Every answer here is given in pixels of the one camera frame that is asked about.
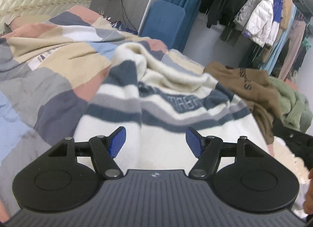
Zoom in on patchwork colour quilt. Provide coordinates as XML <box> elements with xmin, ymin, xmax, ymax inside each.
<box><xmin>1</xmin><ymin>6</ymin><xmax>205</xmax><ymax>221</ymax></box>

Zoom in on blue padded board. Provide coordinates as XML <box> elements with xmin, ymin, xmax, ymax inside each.
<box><xmin>140</xmin><ymin>0</ymin><xmax>186</xmax><ymax>49</ymax></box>

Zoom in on pink hanging trousers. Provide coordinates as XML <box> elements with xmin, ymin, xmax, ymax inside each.
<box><xmin>278</xmin><ymin>20</ymin><xmax>306</xmax><ymax>80</ymax></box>

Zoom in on person's right hand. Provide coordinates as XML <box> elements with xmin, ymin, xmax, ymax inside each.
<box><xmin>303</xmin><ymin>169</ymin><xmax>313</xmax><ymax>215</ymax></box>

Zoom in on white puffer jacket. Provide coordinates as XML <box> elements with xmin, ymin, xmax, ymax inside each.
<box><xmin>233</xmin><ymin>0</ymin><xmax>283</xmax><ymax>47</ymax></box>

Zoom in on small bottles on nightstand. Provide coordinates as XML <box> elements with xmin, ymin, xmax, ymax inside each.
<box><xmin>98</xmin><ymin>11</ymin><xmax>138</xmax><ymax>35</ymax></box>

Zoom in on brown hoodie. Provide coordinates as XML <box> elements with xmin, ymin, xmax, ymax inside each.
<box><xmin>204</xmin><ymin>62</ymin><xmax>282</xmax><ymax>144</ymax></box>

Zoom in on tan hanging coat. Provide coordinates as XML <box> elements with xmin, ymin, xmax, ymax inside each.
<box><xmin>262</xmin><ymin>0</ymin><xmax>293</xmax><ymax>63</ymax></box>

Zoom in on light blue hanging garment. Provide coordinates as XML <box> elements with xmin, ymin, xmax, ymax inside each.
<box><xmin>259</xmin><ymin>4</ymin><xmax>297</xmax><ymax>74</ymax></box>

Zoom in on black power cable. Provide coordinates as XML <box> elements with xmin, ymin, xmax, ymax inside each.
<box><xmin>116</xmin><ymin>0</ymin><xmax>139</xmax><ymax>34</ymax></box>

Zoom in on green fleece garment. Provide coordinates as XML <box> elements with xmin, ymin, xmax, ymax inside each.
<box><xmin>268</xmin><ymin>76</ymin><xmax>312</xmax><ymax>133</ymax></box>

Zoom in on white striped fleece sweater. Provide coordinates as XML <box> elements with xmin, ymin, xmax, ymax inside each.
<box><xmin>72</xmin><ymin>42</ymin><xmax>309</xmax><ymax>218</ymax></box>

